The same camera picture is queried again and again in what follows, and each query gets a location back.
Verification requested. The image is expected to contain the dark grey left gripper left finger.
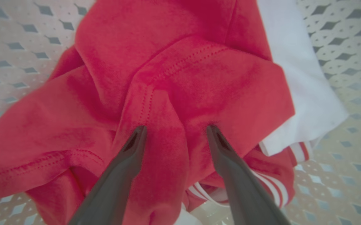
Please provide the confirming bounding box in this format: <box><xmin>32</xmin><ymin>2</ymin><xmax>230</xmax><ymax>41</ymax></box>
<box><xmin>68</xmin><ymin>125</ymin><xmax>148</xmax><ymax>225</ymax></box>

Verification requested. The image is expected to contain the white plastic laundry basket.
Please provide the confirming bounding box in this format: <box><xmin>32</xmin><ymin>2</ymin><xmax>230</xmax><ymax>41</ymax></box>
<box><xmin>0</xmin><ymin>0</ymin><xmax>361</xmax><ymax>225</ymax></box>

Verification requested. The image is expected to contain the red and white shirt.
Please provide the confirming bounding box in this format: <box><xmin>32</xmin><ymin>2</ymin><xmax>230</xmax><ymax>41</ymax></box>
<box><xmin>0</xmin><ymin>0</ymin><xmax>350</xmax><ymax>225</ymax></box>

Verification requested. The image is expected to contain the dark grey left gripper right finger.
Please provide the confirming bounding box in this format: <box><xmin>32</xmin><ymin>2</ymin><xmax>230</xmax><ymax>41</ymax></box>
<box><xmin>206</xmin><ymin>125</ymin><xmax>291</xmax><ymax>225</ymax></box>

